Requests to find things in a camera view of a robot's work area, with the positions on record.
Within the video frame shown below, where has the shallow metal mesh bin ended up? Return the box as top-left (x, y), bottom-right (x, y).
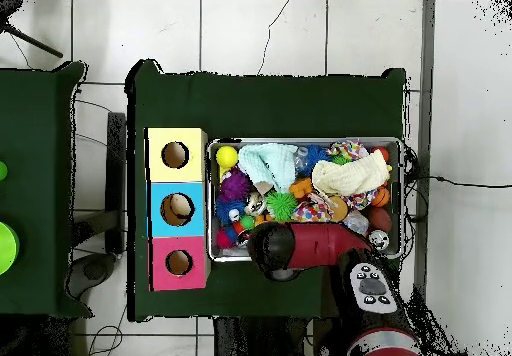
top-left (207, 137), bottom-right (405, 263)

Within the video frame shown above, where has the wooden box with three holes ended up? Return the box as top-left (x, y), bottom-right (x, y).
top-left (144, 126), bottom-right (211, 292)

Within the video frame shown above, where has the purple spiky ball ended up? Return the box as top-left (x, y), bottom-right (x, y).
top-left (218, 167), bottom-right (253, 203)

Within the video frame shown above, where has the mint green cloth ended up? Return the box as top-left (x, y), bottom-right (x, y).
top-left (238, 142), bottom-right (300, 195)

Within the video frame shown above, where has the yellow smooth ball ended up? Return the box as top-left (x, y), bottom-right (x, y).
top-left (215, 145), bottom-right (240, 170)

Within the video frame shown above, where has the orange plastic block toy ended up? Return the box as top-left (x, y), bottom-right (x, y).
top-left (289, 177), bottom-right (314, 199)

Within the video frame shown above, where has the tan foam ball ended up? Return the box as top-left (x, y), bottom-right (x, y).
top-left (328, 195), bottom-right (350, 223)

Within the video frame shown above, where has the cream yellow cloth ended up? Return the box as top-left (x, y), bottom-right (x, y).
top-left (311, 149), bottom-right (393, 198)

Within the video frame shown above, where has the small orange basketball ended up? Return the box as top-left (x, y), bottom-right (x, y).
top-left (371, 186), bottom-right (391, 208)

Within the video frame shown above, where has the silver topped drink can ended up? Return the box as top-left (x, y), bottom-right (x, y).
top-left (367, 229), bottom-right (390, 252)

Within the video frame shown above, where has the dark green side table cloth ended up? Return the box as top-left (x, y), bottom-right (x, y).
top-left (0, 61), bottom-right (94, 319)

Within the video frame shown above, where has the large bright green cup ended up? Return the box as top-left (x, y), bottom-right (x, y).
top-left (0, 221), bottom-right (20, 276)

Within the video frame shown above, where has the black tripod leg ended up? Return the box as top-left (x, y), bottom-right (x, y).
top-left (0, 19), bottom-right (64, 59)

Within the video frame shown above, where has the green stringy koosh ball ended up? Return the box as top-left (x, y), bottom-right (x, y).
top-left (264, 190), bottom-right (299, 223)

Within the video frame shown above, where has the blue stringy koosh ball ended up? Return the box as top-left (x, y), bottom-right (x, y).
top-left (297, 144), bottom-right (332, 175)

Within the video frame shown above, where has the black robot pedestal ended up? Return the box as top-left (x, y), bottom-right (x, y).
top-left (213, 316), bottom-right (309, 356)

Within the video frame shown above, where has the black floor cable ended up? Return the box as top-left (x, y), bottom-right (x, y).
top-left (403, 174), bottom-right (512, 189)

